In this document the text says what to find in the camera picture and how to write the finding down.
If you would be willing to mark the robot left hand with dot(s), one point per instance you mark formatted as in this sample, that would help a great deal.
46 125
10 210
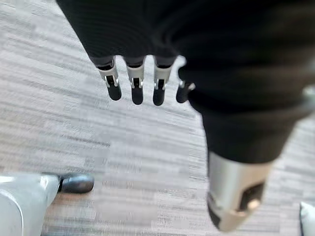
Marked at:
221 73

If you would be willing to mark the light grey cushion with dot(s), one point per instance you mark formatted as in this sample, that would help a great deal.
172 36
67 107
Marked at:
308 218

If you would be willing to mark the dark robot foot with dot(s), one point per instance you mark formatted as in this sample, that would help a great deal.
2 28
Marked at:
76 182

